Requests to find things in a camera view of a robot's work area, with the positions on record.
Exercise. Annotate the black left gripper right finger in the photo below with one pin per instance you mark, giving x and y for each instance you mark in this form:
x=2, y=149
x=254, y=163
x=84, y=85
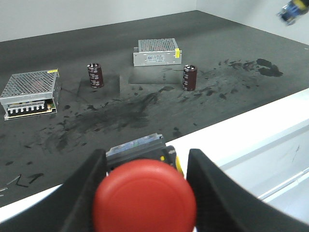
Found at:
x=224, y=206

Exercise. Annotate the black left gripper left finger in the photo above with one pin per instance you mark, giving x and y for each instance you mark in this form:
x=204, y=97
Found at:
x=67, y=209

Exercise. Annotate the red mushroom push button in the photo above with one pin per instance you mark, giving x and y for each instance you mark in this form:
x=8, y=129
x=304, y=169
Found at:
x=144, y=190

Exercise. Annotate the yellow mushroom push button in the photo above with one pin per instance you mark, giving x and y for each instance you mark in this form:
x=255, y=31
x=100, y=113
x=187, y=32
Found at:
x=293, y=10

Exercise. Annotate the left metal mesh power supply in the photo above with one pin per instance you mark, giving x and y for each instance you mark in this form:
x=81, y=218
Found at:
x=31, y=94

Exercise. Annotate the metal mesh power supply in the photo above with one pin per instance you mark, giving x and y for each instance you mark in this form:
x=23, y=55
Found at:
x=31, y=94
x=156, y=52

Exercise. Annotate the right dark brown capacitor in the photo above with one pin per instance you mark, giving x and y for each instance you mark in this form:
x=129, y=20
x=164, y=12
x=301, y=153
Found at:
x=189, y=77

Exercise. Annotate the dark brown capacitor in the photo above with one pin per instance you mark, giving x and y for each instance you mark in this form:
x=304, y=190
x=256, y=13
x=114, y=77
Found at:
x=189, y=77
x=95, y=75

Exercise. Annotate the left dark brown capacitor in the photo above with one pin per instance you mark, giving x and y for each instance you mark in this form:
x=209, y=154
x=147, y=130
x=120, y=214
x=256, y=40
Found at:
x=95, y=75

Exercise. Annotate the right metal mesh power supply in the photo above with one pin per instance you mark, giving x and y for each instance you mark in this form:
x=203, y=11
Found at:
x=156, y=52

